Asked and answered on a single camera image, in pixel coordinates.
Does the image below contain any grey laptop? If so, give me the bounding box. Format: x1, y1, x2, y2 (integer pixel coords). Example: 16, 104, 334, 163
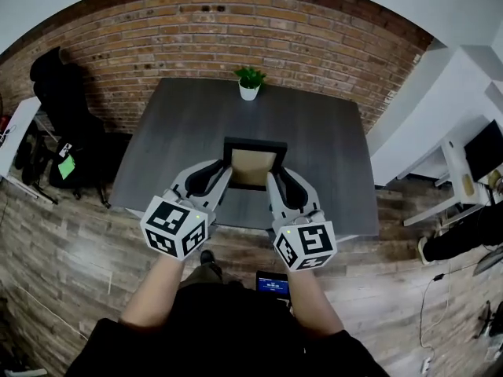
472, 245, 503, 277

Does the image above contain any person's left forearm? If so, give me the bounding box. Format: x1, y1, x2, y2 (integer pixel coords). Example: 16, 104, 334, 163
119, 249, 186, 328

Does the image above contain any person's right forearm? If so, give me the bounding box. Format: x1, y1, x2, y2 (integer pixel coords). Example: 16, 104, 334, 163
286, 267, 346, 338

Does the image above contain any white shelving desk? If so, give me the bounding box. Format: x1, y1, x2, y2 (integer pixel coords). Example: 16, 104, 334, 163
368, 37, 503, 228

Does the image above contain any person's black shirt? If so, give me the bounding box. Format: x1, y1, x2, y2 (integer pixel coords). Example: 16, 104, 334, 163
67, 280, 391, 377

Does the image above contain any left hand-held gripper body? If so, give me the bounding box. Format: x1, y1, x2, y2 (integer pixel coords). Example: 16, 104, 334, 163
140, 186, 218, 262

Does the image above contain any green paper tag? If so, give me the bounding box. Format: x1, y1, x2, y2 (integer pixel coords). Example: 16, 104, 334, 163
57, 154, 77, 181

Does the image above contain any white side desk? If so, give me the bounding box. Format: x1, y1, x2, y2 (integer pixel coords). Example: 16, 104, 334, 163
0, 96, 42, 184

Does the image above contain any white floor cable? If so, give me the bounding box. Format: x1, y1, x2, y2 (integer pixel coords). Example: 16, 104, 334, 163
418, 249, 479, 368

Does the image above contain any green plant in white pot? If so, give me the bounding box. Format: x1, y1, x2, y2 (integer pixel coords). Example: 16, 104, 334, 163
233, 65, 268, 102

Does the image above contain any person's leg and shoe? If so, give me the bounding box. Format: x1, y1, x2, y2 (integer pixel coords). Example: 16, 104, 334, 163
178, 249, 224, 290

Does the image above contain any black monitor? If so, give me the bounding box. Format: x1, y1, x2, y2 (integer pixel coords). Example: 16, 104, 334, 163
463, 119, 503, 184

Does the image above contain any black office chair with jacket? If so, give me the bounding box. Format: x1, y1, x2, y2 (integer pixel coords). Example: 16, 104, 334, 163
21, 46, 133, 210

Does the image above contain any black device with lit screen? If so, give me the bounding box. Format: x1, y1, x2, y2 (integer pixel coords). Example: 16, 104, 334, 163
255, 269, 292, 302

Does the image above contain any black chair base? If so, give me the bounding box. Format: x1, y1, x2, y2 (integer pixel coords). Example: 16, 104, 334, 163
474, 299, 503, 340

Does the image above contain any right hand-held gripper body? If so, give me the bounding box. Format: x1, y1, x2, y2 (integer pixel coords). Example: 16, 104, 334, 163
270, 209, 338, 271

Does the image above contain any black picture frame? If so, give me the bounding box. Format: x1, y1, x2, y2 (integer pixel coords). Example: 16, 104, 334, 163
222, 136, 288, 192

